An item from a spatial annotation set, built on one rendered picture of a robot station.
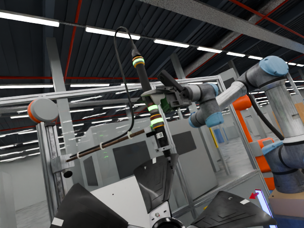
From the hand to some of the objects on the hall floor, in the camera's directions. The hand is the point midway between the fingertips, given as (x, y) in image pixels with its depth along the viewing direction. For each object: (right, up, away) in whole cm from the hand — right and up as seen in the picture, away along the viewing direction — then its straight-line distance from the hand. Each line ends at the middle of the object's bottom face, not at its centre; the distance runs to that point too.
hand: (141, 96), depth 62 cm
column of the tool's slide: (-8, -180, -1) cm, 181 cm away
